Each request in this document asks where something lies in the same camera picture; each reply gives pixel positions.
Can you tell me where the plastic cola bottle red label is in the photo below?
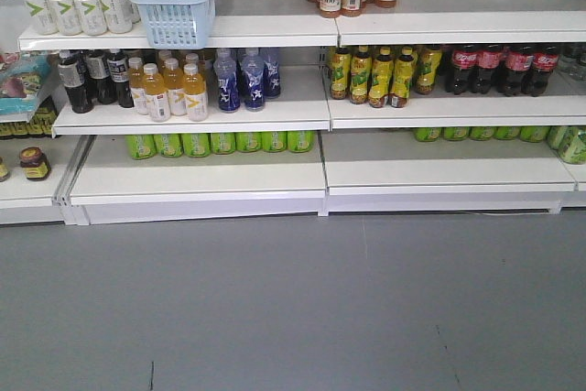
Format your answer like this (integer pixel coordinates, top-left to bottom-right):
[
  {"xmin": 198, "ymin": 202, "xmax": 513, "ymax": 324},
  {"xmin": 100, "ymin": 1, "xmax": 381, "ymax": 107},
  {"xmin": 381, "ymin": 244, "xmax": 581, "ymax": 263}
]
[
  {"xmin": 445, "ymin": 43, "xmax": 481, "ymax": 95},
  {"xmin": 527, "ymin": 43, "xmax": 560, "ymax": 97},
  {"xmin": 500, "ymin": 43, "xmax": 535, "ymax": 96},
  {"xmin": 472, "ymin": 43, "xmax": 504, "ymax": 94}
]

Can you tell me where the teal snack package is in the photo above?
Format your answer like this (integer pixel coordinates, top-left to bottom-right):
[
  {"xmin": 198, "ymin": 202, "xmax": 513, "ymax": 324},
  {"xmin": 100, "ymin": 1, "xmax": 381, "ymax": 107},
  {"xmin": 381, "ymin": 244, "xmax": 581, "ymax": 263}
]
[{"xmin": 1, "ymin": 52, "xmax": 51, "ymax": 115}]

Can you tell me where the brown glass sauce jar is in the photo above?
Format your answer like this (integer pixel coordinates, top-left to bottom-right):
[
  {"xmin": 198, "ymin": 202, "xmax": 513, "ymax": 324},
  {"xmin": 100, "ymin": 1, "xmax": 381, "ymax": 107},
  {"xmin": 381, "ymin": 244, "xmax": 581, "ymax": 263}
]
[{"xmin": 19, "ymin": 147, "xmax": 51, "ymax": 181}]

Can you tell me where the white metal shelf unit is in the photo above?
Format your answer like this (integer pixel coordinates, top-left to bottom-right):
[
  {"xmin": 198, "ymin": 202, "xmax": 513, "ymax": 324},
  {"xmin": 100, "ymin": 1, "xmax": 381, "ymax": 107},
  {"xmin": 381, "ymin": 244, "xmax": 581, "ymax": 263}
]
[{"xmin": 1, "ymin": 0, "xmax": 585, "ymax": 225}]

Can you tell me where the yellow label tea bottle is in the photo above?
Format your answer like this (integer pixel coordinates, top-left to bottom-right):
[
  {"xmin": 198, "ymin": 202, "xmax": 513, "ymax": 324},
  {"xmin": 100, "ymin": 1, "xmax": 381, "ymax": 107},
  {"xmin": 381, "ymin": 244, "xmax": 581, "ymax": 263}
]
[
  {"xmin": 368, "ymin": 46, "xmax": 394, "ymax": 108},
  {"xmin": 330, "ymin": 46, "xmax": 352, "ymax": 100},
  {"xmin": 350, "ymin": 46, "xmax": 372, "ymax": 104},
  {"xmin": 415, "ymin": 45, "xmax": 442, "ymax": 95},
  {"xmin": 389, "ymin": 46, "xmax": 414, "ymax": 108}
]

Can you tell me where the green can row left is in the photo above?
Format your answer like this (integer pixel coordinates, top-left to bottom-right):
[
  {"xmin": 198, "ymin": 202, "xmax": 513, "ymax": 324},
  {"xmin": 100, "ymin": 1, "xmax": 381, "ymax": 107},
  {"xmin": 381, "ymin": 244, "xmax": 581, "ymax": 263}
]
[{"xmin": 125, "ymin": 130, "xmax": 317, "ymax": 160}]

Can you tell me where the green can row right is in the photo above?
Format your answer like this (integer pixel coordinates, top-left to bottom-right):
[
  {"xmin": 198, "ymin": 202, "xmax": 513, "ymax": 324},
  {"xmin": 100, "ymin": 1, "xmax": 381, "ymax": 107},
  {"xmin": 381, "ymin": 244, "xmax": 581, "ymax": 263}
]
[{"xmin": 413, "ymin": 125, "xmax": 550, "ymax": 143}]

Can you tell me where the orange juice bottle white label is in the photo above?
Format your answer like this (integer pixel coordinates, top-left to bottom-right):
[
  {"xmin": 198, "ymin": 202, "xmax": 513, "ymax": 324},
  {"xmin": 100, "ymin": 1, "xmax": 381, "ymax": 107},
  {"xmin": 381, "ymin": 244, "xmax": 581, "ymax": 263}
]
[
  {"xmin": 182, "ymin": 63, "xmax": 208, "ymax": 122},
  {"xmin": 128, "ymin": 57, "xmax": 148, "ymax": 115},
  {"xmin": 142, "ymin": 63, "xmax": 169, "ymax": 122},
  {"xmin": 164, "ymin": 58, "xmax": 187, "ymax": 116}
]

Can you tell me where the blue sports drink bottle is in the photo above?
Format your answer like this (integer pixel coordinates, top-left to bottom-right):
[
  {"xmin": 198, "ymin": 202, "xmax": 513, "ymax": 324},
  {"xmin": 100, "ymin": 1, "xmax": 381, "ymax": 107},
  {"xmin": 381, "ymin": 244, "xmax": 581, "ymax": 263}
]
[
  {"xmin": 213, "ymin": 48, "xmax": 240, "ymax": 113},
  {"xmin": 260, "ymin": 47, "xmax": 281, "ymax": 98},
  {"xmin": 241, "ymin": 48, "xmax": 265, "ymax": 111}
]

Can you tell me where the green can row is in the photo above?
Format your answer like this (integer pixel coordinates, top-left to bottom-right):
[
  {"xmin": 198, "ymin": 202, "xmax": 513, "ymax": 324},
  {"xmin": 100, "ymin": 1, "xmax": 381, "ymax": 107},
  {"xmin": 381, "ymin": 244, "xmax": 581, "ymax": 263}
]
[
  {"xmin": 125, "ymin": 130, "xmax": 317, "ymax": 160},
  {"xmin": 413, "ymin": 125, "xmax": 550, "ymax": 143}
]

